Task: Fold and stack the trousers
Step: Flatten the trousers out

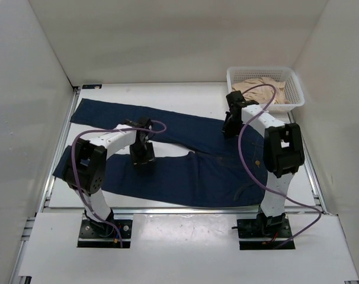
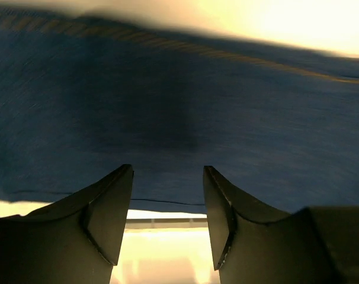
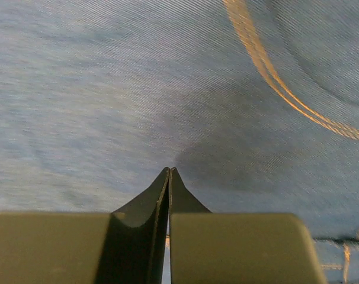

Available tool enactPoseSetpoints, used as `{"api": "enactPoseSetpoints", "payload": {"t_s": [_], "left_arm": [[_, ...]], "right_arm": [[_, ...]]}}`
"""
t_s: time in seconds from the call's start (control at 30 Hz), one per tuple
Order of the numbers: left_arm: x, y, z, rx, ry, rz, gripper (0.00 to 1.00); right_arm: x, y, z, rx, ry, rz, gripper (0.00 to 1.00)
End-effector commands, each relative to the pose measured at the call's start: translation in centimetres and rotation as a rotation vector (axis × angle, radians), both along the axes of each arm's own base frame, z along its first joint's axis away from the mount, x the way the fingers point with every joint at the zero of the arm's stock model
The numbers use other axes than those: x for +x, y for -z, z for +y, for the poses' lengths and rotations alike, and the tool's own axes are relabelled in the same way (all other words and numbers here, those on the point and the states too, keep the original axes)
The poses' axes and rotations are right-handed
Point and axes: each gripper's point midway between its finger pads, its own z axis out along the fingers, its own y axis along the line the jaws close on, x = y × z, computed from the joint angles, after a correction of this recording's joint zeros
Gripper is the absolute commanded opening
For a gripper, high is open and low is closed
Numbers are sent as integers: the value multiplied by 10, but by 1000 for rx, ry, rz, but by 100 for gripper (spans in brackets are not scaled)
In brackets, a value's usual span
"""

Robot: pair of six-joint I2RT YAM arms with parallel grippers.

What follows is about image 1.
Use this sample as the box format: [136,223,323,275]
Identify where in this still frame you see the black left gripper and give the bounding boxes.
[129,141,156,173]

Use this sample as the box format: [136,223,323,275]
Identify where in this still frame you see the dark blue denim trousers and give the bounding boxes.
[70,99,267,208]

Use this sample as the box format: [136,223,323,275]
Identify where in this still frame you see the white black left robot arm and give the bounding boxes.
[56,118,155,240]

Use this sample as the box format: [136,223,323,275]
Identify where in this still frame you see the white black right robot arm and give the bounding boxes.
[222,101,304,237]

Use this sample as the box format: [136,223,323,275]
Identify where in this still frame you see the beige folded cloth in basket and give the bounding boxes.
[232,77,290,104]

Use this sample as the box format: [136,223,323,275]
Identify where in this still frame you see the white plastic perforated basket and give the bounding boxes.
[226,66,304,113]

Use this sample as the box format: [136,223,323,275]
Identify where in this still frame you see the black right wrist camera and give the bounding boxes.
[226,91,246,109]

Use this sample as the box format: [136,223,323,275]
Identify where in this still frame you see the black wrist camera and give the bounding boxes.
[226,91,246,109]
[124,117,153,130]

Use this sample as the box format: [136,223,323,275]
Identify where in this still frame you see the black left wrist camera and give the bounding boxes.
[124,117,153,130]

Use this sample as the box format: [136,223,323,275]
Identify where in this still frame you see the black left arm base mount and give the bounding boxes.
[77,216,133,249]

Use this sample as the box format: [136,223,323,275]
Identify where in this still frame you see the aluminium table edge rail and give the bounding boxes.
[34,206,258,217]

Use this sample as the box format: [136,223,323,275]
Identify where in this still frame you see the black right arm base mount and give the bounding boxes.
[231,219,295,251]

